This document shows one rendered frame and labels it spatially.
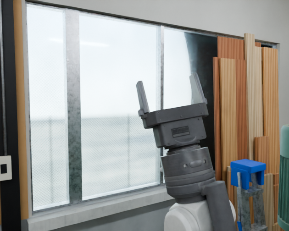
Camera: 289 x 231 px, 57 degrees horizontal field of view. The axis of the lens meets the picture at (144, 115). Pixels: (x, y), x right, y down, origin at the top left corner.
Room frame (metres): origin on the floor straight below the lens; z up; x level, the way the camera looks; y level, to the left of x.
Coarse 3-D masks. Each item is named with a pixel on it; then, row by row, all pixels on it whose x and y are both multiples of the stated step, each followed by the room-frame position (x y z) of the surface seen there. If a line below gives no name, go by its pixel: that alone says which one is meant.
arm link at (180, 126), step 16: (160, 112) 0.46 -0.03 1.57; (176, 112) 0.46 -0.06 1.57; (192, 112) 0.47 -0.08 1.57; (144, 128) 0.48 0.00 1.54; (160, 128) 0.45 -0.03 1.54; (176, 128) 0.46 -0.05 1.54; (192, 128) 0.46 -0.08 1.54; (160, 144) 0.46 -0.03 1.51; (176, 144) 0.45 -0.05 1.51; (192, 144) 0.46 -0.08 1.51; (176, 160) 0.43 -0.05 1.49; (192, 160) 0.43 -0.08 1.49; (208, 160) 0.44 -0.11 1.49; (176, 176) 0.43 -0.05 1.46; (192, 176) 0.42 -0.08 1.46
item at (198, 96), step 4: (192, 76) 0.51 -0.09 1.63; (196, 76) 0.51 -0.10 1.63; (192, 80) 0.51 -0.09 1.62; (196, 80) 0.50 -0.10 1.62; (192, 84) 0.52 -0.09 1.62; (196, 84) 0.50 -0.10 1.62; (192, 88) 0.52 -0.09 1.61; (196, 88) 0.50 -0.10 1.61; (200, 88) 0.50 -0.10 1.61; (192, 92) 0.52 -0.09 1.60; (196, 92) 0.50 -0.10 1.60; (200, 92) 0.50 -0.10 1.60; (196, 96) 0.51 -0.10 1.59; (200, 96) 0.49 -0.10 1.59; (196, 100) 0.51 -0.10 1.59; (200, 100) 0.49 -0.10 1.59; (204, 100) 0.49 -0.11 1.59
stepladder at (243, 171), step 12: (240, 168) 1.67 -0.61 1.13; (252, 168) 1.61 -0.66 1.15; (264, 168) 1.68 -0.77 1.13; (240, 180) 1.64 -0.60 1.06; (252, 180) 1.75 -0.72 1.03; (240, 192) 1.63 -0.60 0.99; (252, 192) 1.63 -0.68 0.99; (240, 204) 1.63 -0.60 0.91; (240, 216) 1.64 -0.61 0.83; (264, 216) 1.71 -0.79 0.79; (240, 228) 1.63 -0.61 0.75; (252, 228) 1.64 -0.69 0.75; (264, 228) 1.65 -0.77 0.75
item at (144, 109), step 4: (136, 84) 0.49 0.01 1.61; (140, 84) 0.48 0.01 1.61; (136, 88) 0.50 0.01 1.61; (140, 88) 0.48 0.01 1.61; (140, 92) 0.47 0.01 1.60; (144, 92) 0.47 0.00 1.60; (140, 96) 0.47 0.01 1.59; (144, 96) 0.47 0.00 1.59; (140, 100) 0.48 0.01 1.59; (144, 100) 0.47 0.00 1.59; (140, 104) 0.48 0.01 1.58; (144, 104) 0.47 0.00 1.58; (140, 108) 0.49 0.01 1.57; (144, 108) 0.46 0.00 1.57; (148, 108) 0.46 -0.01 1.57; (140, 112) 0.47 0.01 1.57; (144, 112) 0.46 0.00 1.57; (148, 112) 0.47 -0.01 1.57
